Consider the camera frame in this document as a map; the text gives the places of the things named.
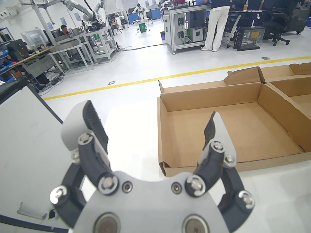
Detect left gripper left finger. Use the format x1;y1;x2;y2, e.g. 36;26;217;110
50;100;120;229

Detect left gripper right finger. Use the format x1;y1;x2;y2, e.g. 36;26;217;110
185;111;255;232

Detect shallow cardboard box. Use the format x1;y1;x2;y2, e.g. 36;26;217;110
157;67;311;177
261;62;311;123

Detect white partition panel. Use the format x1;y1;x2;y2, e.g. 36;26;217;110
0;76;71;233

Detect white metal table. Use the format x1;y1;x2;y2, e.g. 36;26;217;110
81;26;119;63
49;35;95;74

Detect black computer case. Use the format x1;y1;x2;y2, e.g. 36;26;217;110
233;26;266;51

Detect black office chair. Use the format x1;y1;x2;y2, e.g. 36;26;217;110
287;0;309;35
261;0;291;47

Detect black floor cable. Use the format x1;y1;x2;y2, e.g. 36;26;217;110
119;43;168;50

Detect aluminium frame workbench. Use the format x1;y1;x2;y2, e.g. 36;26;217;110
163;3;212;55

